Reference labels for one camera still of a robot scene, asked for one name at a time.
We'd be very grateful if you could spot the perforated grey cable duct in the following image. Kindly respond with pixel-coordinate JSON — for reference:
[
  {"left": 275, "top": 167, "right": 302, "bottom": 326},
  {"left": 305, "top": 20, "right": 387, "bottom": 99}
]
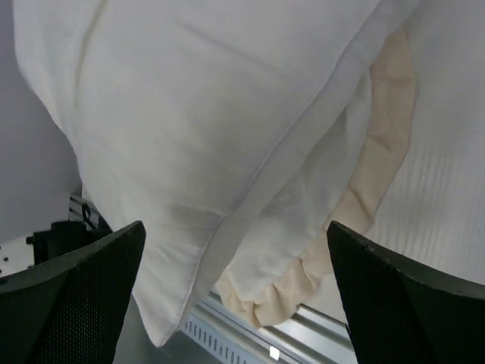
[{"left": 182, "top": 314, "right": 302, "bottom": 363}]

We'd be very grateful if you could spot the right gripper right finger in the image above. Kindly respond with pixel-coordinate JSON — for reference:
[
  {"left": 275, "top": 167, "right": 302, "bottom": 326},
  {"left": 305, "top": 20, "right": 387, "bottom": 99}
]
[{"left": 327, "top": 221, "right": 484, "bottom": 363}]

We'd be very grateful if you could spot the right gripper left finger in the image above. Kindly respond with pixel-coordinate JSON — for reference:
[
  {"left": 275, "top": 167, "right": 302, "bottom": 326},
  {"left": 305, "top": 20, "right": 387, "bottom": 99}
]
[{"left": 1, "top": 221, "right": 146, "bottom": 363}]

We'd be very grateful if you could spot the white pillowcase with cream ruffle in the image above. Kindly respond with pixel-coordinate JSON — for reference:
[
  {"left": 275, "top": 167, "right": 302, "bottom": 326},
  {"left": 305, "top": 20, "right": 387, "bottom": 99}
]
[{"left": 215, "top": 1, "right": 484, "bottom": 327}]

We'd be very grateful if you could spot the white pillow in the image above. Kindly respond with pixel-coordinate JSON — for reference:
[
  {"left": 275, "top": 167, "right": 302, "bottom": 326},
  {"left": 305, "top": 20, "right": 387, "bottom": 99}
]
[{"left": 13, "top": 1, "right": 418, "bottom": 347}]

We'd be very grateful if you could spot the aluminium mounting rail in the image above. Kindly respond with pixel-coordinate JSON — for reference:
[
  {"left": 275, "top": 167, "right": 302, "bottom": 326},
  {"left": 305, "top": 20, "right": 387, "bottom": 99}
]
[{"left": 67, "top": 193, "right": 357, "bottom": 364}]

